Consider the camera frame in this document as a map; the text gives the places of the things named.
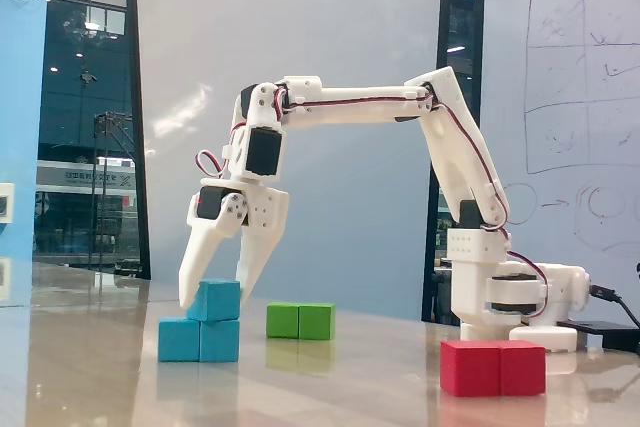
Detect black flat power box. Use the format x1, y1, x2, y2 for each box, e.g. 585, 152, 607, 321
556, 319, 640, 351

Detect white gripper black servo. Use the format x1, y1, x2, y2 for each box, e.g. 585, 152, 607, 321
178, 176, 291, 310

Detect small blue cube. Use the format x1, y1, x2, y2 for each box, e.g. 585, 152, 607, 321
186, 278, 243, 323

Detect metal scaffold tower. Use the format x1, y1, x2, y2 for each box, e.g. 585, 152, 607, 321
91, 110, 135, 269

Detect blue rectangular block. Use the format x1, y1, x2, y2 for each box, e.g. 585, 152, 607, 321
157, 316, 241, 363

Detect green rectangular block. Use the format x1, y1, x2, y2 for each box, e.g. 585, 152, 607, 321
265, 302, 337, 341

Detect red rectangular block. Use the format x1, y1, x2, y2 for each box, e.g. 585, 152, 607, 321
439, 339, 547, 398

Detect whiteboard with marker drawings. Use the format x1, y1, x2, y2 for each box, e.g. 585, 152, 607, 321
482, 0, 640, 328

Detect white wall switch box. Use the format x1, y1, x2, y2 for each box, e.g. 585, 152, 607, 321
0, 182, 16, 224

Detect red black white servo cable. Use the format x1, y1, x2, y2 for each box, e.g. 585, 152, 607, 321
501, 226, 550, 321
195, 119, 249, 181
428, 88, 512, 234
273, 85, 437, 117

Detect black window frame post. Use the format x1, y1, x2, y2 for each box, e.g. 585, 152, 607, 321
421, 0, 487, 324
123, 0, 153, 281

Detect black plug cable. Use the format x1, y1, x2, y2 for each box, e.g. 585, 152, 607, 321
588, 284, 640, 328

